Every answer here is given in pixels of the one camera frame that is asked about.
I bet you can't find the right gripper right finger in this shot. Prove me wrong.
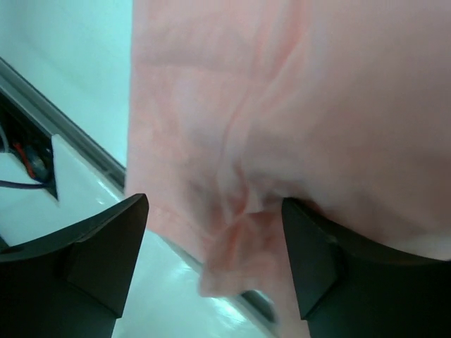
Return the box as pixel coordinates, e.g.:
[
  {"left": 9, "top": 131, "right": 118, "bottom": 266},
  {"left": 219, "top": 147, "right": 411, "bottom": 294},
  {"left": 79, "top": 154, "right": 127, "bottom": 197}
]
[{"left": 281, "top": 199, "right": 450, "bottom": 338}]

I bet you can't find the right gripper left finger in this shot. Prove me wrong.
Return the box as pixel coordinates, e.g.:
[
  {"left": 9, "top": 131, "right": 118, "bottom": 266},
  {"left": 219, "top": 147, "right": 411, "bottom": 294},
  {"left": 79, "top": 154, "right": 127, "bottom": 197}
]
[{"left": 1, "top": 194, "right": 149, "bottom": 338}]

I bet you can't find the pink t shirt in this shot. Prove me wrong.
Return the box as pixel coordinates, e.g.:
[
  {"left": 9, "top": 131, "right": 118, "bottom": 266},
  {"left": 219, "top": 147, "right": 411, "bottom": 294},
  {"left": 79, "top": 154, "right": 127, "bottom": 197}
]
[{"left": 126, "top": 1, "right": 450, "bottom": 337}]

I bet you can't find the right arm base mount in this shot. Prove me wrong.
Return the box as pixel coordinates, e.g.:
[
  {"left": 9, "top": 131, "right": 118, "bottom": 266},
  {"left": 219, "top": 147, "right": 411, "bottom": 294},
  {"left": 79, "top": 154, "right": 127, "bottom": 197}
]
[{"left": 1, "top": 94, "right": 58, "bottom": 199}]

